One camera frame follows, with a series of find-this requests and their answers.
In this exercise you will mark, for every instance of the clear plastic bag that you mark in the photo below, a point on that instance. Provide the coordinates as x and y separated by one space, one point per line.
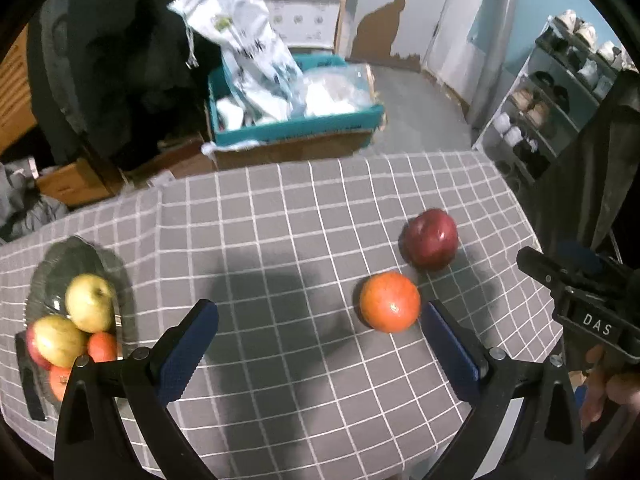
340 90

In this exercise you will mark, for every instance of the rows of shoes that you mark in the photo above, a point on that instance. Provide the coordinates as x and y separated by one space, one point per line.
532 105

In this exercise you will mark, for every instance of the white printed plastic bag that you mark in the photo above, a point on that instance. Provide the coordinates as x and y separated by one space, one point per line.
250 50

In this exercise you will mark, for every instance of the person's right hand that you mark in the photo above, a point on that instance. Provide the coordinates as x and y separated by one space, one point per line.
620 390

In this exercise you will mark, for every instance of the wooden louvred cabinet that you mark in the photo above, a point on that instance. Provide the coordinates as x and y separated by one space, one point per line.
15 100

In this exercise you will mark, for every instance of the white printed box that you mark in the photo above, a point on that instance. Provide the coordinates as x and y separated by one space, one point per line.
305 20

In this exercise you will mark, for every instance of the teal cardboard box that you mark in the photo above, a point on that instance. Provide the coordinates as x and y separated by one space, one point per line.
300 132

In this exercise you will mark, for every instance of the white door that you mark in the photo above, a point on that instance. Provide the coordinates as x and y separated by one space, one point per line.
460 20

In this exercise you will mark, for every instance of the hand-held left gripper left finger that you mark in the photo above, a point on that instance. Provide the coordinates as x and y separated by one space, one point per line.
187 350

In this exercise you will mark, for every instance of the grey clothing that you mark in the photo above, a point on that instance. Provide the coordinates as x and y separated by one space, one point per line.
25 215

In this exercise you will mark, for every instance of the orange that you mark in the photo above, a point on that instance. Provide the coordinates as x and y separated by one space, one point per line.
390 302
102 347
60 382

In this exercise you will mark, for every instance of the grey checked tablecloth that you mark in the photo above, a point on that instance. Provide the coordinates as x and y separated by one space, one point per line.
300 220

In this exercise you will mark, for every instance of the dark green jacket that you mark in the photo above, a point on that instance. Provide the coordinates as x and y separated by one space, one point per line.
85 60

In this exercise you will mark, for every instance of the yellow-red apple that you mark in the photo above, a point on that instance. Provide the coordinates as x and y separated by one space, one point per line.
60 342

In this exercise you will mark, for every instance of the green glass plate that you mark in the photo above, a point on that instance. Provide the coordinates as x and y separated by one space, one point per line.
65 260

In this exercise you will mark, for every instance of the yellow-green apple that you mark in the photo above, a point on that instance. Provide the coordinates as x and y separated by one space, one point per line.
90 302

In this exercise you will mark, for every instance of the grey shoe rack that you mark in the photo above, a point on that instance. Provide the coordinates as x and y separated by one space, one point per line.
515 85

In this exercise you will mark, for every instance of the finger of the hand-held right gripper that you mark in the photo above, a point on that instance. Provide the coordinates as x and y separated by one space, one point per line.
580 255
540 265

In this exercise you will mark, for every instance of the dark red apple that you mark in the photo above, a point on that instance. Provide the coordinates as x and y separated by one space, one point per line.
430 237

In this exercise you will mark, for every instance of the black jacket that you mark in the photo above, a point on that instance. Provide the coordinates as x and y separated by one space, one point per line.
170 85

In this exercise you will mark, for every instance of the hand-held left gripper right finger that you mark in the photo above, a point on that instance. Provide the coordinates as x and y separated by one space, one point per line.
450 350

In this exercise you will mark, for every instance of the brown cardboard box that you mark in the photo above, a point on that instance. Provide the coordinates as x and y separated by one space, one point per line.
75 185

